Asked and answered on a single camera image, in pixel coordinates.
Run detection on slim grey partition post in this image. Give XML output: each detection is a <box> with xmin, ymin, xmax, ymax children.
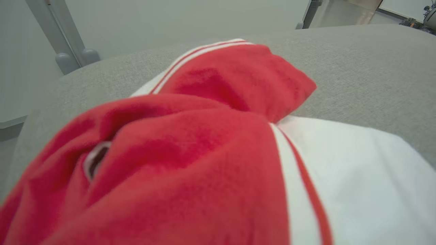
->
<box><xmin>295</xmin><ymin>0</ymin><xmax>323</xmax><ymax>30</ymax></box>

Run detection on grey metal partition post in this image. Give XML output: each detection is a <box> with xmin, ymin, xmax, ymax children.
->
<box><xmin>25</xmin><ymin>0</ymin><xmax>101</xmax><ymax>76</ymax></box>

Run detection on red clothes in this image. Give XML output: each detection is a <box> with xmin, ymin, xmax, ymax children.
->
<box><xmin>0</xmin><ymin>38</ymin><xmax>436</xmax><ymax>245</ymax></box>

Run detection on grey wheeled robot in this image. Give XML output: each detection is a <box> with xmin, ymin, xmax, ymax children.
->
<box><xmin>399</xmin><ymin>3</ymin><xmax>436</xmax><ymax>36</ymax></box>

